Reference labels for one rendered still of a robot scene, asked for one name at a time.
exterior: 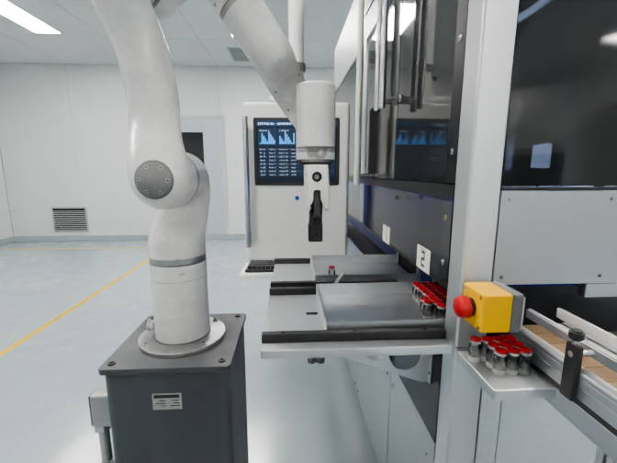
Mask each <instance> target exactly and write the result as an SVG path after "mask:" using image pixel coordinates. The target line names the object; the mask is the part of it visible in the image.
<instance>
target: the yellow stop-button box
mask: <svg viewBox="0 0 617 463"><path fill-rule="evenodd" d="M463 296H468V297H469V298H470V300H471V302H472V306H473V312H472V315H471V317H470V318H464V319H465V320H466V321H468V322H469V323H470V324H471V325H472V326H474V327H475V328H476V329H477V330H478V331H479V332H481V333H507V332H510V333H518V332H519V331H520V326H521V317H522V303H523V294H522V293H520V292H519V291H517V290H515V289H513V288H510V287H508V286H506V285H504V284H503V283H501V282H499V281H497V282H466V283H465V284H464V295H463Z"/></svg>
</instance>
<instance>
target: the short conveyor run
mask: <svg viewBox="0 0 617 463"><path fill-rule="evenodd" d="M525 317H527V318H528V319H530V320H531V321H533V322H535V323H537V325H523V326H522V330H520V331H519V332H518V333H510V332H508V335H512V336H514V337H515V338H516V341H520V342H522V343H523V344H524V346H525V347H528V348H530V349H532V350H533V353H532V355H531V357H532V366H531V368H532V369H533V370H535V371H536V372H537V373H538V374H539V375H541V376H542V377H543V378H545V379H546V380H547V381H548V382H549V383H551V384H552V385H553V386H554V387H555V388H556V393H555V399H545V400H546V401H548V402H549V403H550V404H551V405H552V406H553V407H554V408H555V409H556V410H558V411H559V412H560V413H561V414H562V415H563V416H564V417H565V418H567V419H568V420H569V421H570V422H571V423H572V424H573V425H574V426H576V428H577V429H578V430H579V431H580V432H581V433H582V434H584V435H585V436H586V437H587V438H588V439H589V440H590V441H591V442H593V443H594V444H595V445H596V446H597V447H598V448H599V449H600V450H602V451H603V452H604V453H605V454H606V455H607V456H608V457H609V458H611V459H612V460H613V461H614V462H615V463H617V336H615V335H613V334H611V333H608V332H606V331H604V330H602V329H601V328H599V327H597V326H595V325H593V324H591V323H590V322H587V321H585V320H583V319H581V318H579V317H578V316H576V315H574V314H572V313H570V312H568V311H565V310H563V309H561V308H557V312H556V317H557V318H559V319H560V320H562V321H564V322H563V323H562V324H561V323H556V322H554V321H552V320H550V319H548V318H547V317H545V316H543V315H542V314H541V313H539V312H537V311H535V310H533V309H529V310H526V315H525Z"/></svg>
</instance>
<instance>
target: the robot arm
mask: <svg viewBox="0 0 617 463"><path fill-rule="evenodd" d="M185 1H186V0H91V2H92V4H93V6H94V8H95V11H96V13H97V14H98V16H99V18H100V20H101V22H102V24H103V26H104V28H105V30H106V32H107V35H108V37H109V39H110V41H111V44H112V46H113V49H114V51H115V54H116V56H117V60H118V66H119V70H120V73H121V77H122V81H123V85H124V88H125V92H126V97H127V101H128V110H129V124H128V137H127V170H128V177H129V183H130V186H131V188H132V190H133V192H134V194H135V195H136V196H137V198H138V199H139V200H140V201H141V202H143V203H144V204H146V205H148V206H150V207H152V208H155V209H156V212H155V216H154V220H153V223H152V226H151V230H150V233H149V238H148V256H149V268H150V279H151V299H152V310H153V320H152V319H148V321H147V330H146V331H144V332H143V333H142V334H141V335H140V337H139V340H138V344H139V349H140V351H141V352H142V353H143V354H145V355H147V356H152V357H156V358H179V357H186V356H193V355H196V354H199V353H202V352H204V351H207V350H208V349H210V348H212V347H214V346H215V345H217V344H218V343H219V342H220V341H221V340H222V339H223V338H224V336H225V333H226V329H225V325H224V323H223V322H221V321H220V320H218V318H212V317H209V305H208V271H207V254H206V227H207V221H208V211H209V202H210V182H209V176H208V170H207V168H206V167H205V166H204V164H203V163H202V162H201V161H200V160H199V159H198V158H197V157H195V156H194V155H193V154H191V153H188V152H185V146H184V143H183V138H182V131H181V117H180V102H179V95H178V90H177V84H176V80H175V76H174V68H173V63H172V59H171V55H170V52H169V50H168V47H167V44H166V41H165V38H164V35H163V32H162V29H161V27H160V24H159V20H163V19H165V18H168V17H169V16H171V15H172V14H173V13H174V12H175V11H176V10H177V9H178V8H179V7H180V6H181V5H182V4H183V3H184V2H185ZM208 1H209V2H210V4H211V5H212V7H213V8H214V9H215V11H216V12H217V14H218V15H219V17H220V19H221V20H222V22H223V23H224V25H225V26H226V27H227V29H228V30H229V32H230V34H231V35H232V37H233V38H234V39H235V40H236V41H237V43H238V44H239V46H240V47H241V49H242V50H243V52H244V53H245V54H246V56H247V57H248V59H249V60H250V61H251V63H252V65H253V66H254V67H255V69H256V70H257V72H258V74H259V75H260V76H261V78H262V79H263V81H264V83H265V85H266V87H267V88H268V90H269V92H270V93H271V95H272V96H273V98H274V99H275V101H276V103H277V104H278V106H280V108H281V109H282V111H283V112H284V113H285V115H286V117H287V118H288V119H289V121H290V122H291V123H292V125H293V126H294V127H295V129H296V160H301V163H298V165H304V195H305V204H306V209H307V210H308V222H309V223H308V241H309V242H322V207H323V208H324V209H325V210H326V211H329V210H330V182H329V167H328V165H330V164H332V163H330V160H335V94H336V87H335V85H334V84H333V83H331V82H327V81H321V80H311V81H305V79H304V77H303V74H302V72H301V71H300V69H299V66H298V63H297V59H296V56H295V53H294V51H293V48H292V46H291V44H290V42H289V40H288V38H287V36H286V34H285V32H284V31H283V30H282V29H281V27H280V26H279V24H278V22H277V21H276V19H275V17H274V16H273V14H272V12H271V11H270V9H269V8H268V6H267V5H266V3H265V2H264V0H208Z"/></svg>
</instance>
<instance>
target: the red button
mask: <svg viewBox="0 0 617 463"><path fill-rule="evenodd" d="M453 307H454V313H455V315H456V316H457V317H459V318H470V317H471V315H472V312H473V306H472V302H471V300H470V298H469V297H468V296H457V297H456V298H454V304H453Z"/></svg>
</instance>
